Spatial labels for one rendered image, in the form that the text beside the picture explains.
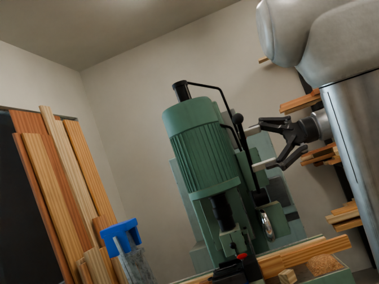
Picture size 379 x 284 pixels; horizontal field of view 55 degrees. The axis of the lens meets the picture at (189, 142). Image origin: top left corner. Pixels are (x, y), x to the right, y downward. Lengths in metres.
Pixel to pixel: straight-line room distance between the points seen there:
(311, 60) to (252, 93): 2.95
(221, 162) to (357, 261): 2.68
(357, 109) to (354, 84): 0.04
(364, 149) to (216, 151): 0.63
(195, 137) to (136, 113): 2.62
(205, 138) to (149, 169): 2.56
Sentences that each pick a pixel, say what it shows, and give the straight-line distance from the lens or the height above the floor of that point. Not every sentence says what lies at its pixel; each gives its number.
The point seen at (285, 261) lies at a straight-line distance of 1.24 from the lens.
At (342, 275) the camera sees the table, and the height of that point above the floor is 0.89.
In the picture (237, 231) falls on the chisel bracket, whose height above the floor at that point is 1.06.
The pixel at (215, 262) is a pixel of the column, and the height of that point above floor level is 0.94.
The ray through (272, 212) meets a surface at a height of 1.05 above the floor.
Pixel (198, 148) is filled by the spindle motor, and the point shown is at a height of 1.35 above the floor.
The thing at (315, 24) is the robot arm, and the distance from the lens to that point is 0.54.
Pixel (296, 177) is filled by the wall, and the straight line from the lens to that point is 3.48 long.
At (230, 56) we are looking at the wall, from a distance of 3.59.
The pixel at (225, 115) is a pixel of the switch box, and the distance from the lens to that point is 1.48.
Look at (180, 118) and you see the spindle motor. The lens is 1.13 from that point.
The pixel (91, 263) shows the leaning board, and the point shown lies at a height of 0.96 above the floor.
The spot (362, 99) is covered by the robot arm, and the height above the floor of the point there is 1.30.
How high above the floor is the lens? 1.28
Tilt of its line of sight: 5 degrees up
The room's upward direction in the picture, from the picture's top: 19 degrees counter-clockwise
